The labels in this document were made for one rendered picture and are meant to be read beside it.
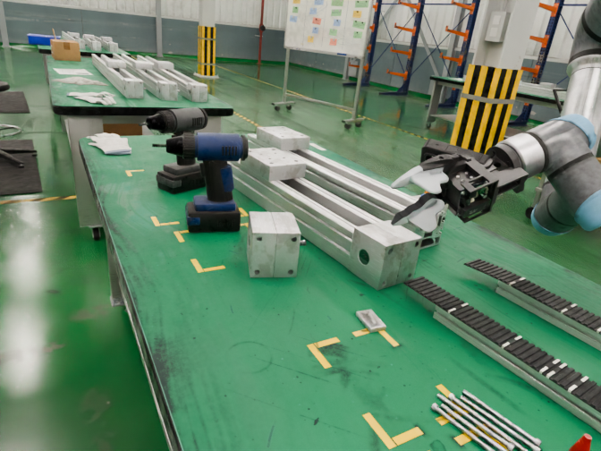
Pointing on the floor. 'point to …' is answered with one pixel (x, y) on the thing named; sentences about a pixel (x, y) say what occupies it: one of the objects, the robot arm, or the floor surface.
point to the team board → (327, 38)
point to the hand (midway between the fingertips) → (393, 201)
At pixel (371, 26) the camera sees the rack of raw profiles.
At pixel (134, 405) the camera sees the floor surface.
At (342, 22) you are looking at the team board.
